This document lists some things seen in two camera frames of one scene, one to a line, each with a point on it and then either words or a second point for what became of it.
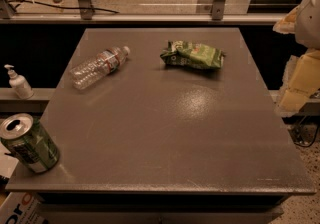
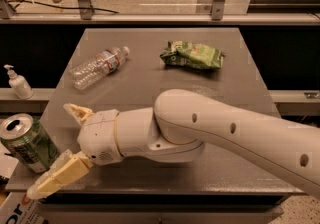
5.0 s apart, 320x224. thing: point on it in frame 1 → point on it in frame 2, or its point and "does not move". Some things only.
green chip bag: x=182 y=53 does not move
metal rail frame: x=141 y=18 does not move
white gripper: x=309 y=23 → x=98 y=136
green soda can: x=29 y=142 does not move
